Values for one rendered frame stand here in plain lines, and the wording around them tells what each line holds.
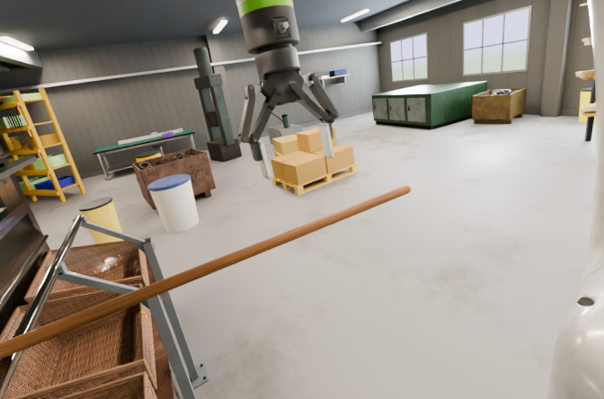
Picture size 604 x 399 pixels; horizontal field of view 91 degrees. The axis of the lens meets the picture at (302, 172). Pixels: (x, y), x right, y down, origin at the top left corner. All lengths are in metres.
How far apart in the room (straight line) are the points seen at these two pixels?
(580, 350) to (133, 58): 9.30
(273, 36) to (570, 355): 0.48
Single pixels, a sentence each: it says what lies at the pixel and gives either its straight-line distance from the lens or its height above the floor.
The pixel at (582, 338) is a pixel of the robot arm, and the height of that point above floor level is 1.44.
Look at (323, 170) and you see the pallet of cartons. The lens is 4.55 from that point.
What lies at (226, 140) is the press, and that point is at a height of 0.50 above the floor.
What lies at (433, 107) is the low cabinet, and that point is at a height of 0.52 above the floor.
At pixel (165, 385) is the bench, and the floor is 0.58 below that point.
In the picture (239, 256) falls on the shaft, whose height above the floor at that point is 1.19.
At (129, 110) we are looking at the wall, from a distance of 9.29.
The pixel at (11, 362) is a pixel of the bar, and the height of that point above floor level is 1.17.
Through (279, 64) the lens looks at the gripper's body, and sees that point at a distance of 0.52.
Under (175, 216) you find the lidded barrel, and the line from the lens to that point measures 4.05.
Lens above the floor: 1.61
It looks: 17 degrees down
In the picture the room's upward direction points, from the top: 9 degrees counter-clockwise
